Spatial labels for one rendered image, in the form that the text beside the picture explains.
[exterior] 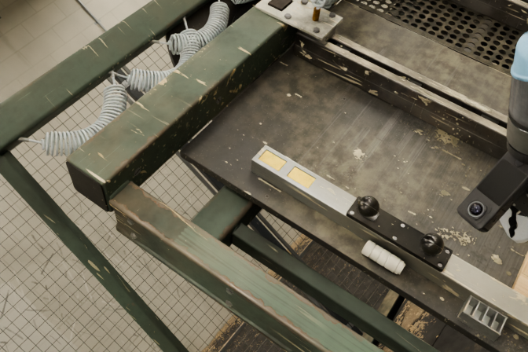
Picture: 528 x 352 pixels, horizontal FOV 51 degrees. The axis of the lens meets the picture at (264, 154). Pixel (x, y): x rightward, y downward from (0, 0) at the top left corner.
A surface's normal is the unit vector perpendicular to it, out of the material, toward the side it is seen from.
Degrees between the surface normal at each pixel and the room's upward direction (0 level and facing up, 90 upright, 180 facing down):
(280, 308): 58
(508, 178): 42
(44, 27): 90
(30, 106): 90
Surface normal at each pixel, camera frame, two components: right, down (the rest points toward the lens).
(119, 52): 0.49, -0.28
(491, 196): -0.62, -0.31
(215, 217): 0.07, -0.62
